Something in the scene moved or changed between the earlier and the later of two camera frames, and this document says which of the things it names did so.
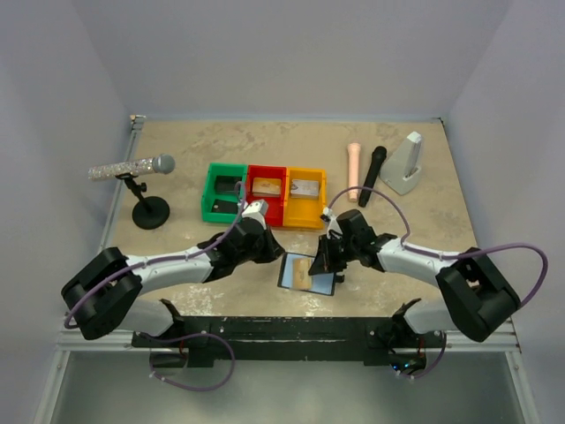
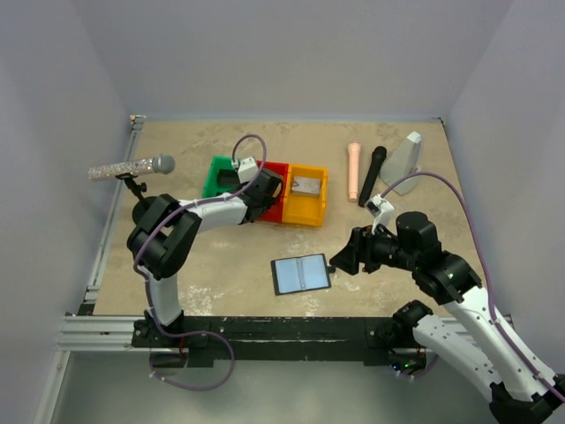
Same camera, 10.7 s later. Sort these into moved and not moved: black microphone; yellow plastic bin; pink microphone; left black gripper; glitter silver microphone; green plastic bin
Moved: left black gripper; green plastic bin
Not moved: black microphone; pink microphone; glitter silver microphone; yellow plastic bin
